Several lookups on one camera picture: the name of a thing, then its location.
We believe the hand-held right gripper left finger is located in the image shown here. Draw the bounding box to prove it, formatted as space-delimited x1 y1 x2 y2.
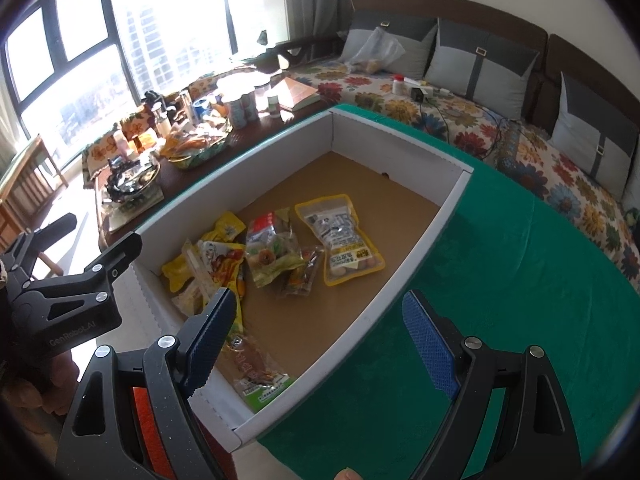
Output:
56 287 238 480

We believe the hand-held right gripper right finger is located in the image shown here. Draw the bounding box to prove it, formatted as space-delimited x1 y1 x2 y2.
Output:
401 290 583 480

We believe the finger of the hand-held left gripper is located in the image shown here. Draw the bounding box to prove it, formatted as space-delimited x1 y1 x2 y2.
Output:
10 232 143 323
0 212 78 286

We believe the green label snack packet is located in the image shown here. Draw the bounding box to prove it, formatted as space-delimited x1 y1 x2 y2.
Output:
217 327 297 415

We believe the yellow printed snack packet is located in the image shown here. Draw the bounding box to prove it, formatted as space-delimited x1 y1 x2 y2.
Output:
172 240 247 318

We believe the gold green snack packet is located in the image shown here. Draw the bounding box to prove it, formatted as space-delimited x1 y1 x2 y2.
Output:
245 207 307 289

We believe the yellow nut snack packet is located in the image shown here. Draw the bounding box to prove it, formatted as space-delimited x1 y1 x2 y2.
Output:
161 211 247 292

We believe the clear brown meat packet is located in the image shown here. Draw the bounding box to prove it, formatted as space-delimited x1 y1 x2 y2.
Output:
281 245 326 302

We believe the yellow-edged clear snack packet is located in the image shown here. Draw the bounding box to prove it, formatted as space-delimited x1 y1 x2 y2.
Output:
294 194 387 287

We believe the white cardboard box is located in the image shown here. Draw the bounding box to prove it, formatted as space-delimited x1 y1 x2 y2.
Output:
131 109 473 453

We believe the basket of snacks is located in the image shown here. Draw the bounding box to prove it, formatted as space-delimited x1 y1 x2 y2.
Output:
167 120 233 171

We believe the person's left hand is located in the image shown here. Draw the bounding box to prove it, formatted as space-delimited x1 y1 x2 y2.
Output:
42 354 77 414

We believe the light wooden chair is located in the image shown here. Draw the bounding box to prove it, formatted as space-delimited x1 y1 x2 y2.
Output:
0 135 68 281

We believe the green blanket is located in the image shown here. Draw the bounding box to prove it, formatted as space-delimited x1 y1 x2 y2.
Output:
255 104 640 480

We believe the dark tea tray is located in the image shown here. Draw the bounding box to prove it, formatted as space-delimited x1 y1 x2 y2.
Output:
102 155 163 206

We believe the wooden side table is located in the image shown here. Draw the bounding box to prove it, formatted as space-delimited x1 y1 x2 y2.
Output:
92 60 341 251

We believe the blue white can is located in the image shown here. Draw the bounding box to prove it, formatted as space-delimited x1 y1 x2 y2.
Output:
227 94 246 128

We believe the floral bed sheet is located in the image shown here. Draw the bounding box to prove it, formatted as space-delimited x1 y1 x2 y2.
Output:
287 57 640 286

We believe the black framed window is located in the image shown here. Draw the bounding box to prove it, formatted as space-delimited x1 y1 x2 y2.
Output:
0 0 296 161

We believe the hardcover book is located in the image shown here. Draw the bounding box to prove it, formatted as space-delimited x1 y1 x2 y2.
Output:
272 76 321 112

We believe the white power adapter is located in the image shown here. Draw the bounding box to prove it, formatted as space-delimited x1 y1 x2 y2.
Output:
402 77 436 103

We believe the grey two-tone pillow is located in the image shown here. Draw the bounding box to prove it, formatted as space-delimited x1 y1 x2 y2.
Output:
424 17 542 121
547 71 640 201
340 12 440 78

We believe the dark wooden chair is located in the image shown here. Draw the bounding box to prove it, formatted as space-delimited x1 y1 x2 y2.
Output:
260 35 341 73

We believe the clear plastic bag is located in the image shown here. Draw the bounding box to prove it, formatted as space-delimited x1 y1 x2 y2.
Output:
347 27 406 75

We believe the grey curtain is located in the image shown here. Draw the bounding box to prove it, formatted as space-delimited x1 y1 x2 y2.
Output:
285 0 356 43

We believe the brown upholstered headboard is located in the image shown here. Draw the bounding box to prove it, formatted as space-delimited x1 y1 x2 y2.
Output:
350 0 640 131

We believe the black cable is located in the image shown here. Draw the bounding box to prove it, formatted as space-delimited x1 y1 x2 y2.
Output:
425 90 526 161

